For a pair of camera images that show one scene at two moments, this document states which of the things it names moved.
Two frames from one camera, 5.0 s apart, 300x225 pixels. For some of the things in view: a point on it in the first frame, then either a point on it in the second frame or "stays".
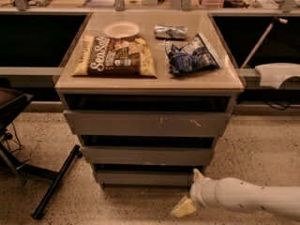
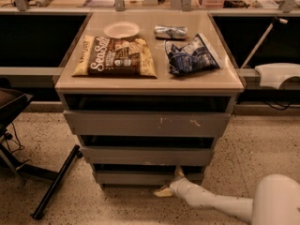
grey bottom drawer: x=143 y=177 stays
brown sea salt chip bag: x=113 y=57 stays
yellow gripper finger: x=183 y=208 to x=163 y=191
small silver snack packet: x=170 y=32 stays
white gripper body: x=198 y=191 to x=178 y=187
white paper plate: x=121 y=29 stays
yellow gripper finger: x=197 y=174 to x=178 y=172
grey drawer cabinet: x=147 y=94 stays
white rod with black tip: x=276 y=20 stays
